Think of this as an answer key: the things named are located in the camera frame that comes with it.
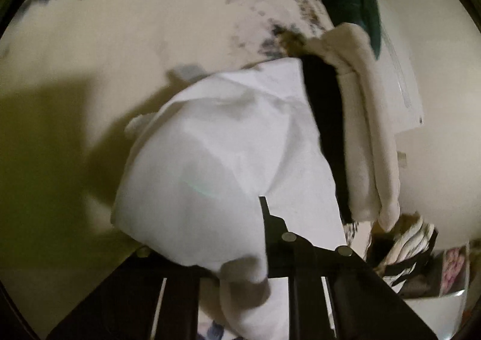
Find black folded garment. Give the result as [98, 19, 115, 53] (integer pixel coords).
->
[301, 55, 356, 224]

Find white bed headboard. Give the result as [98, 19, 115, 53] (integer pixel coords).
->
[379, 25, 424, 134]

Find floral bedsheet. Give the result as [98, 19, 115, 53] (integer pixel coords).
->
[0, 0, 339, 340]

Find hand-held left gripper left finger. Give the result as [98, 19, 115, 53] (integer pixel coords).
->
[47, 248, 201, 340]

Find white t-shirt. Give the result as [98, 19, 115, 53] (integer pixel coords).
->
[111, 58, 348, 340]

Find beige folded clothes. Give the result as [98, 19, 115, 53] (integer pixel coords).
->
[306, 23, 401, 232]

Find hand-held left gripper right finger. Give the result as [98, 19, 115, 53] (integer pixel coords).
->
[259, 195, 440, 340]

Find pink blanket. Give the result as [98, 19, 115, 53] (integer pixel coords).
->
[441, 248, 468, 293]

